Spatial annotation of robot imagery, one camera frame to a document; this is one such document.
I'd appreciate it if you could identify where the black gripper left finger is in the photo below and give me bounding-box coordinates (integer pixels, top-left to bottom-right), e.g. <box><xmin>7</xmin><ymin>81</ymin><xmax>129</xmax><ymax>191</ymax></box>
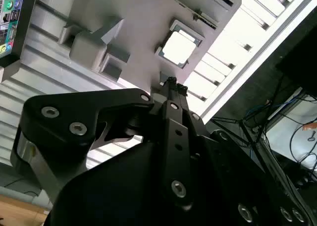
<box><xmin>10</xmin><ymin>76</ymin><xmax>195</xmax><ymax>207</ymax></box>

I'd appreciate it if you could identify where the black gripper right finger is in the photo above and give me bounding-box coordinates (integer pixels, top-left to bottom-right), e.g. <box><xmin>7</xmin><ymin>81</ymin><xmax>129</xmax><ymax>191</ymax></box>
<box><xmin>176</xmin><ymin>83</ymin><xmax>313</xmax><ymax>226</ymax></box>

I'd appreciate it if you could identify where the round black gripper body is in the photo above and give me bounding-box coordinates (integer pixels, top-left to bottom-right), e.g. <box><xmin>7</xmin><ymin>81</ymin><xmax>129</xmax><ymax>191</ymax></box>
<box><xmin>47</xmin><ymin>109</ymin><xmax>251</xmax><ymax>226</ymax></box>

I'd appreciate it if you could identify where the silver CPU with green edge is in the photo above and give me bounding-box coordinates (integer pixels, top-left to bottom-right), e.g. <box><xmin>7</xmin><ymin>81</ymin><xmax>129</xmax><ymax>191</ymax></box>
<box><xmin>158</xmin><ymin>29</ymin><xmax>202</xmax><ymax>68</ymax></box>

